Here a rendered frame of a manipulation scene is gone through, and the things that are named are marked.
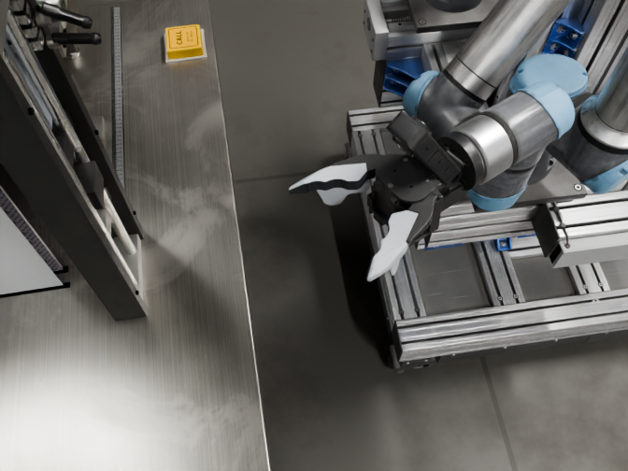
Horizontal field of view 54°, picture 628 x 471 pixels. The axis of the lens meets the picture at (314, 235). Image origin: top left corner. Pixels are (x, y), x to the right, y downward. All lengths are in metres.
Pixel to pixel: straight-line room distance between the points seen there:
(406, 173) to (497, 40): 0.26
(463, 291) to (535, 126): 1.08
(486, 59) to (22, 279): 0.76
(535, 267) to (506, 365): 0.31
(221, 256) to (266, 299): 0.96
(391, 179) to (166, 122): 0.63
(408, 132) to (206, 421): 0.52
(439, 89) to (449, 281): 0.99
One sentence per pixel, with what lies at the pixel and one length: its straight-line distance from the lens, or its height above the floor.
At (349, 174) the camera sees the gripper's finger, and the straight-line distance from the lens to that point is 0.71.
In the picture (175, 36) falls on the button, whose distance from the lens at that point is 1.35.
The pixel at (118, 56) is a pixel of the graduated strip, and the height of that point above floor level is 0.90.
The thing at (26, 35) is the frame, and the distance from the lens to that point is 0.73.
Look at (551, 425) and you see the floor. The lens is 1.98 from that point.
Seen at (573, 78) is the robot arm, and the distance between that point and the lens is 1.15.
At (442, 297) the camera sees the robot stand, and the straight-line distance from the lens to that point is 1.80.
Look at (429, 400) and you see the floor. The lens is 1.91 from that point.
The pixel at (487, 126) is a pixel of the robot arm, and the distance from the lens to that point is 0.76.
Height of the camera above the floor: 1.81
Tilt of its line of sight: 60 degrees down
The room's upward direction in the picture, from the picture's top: straight up
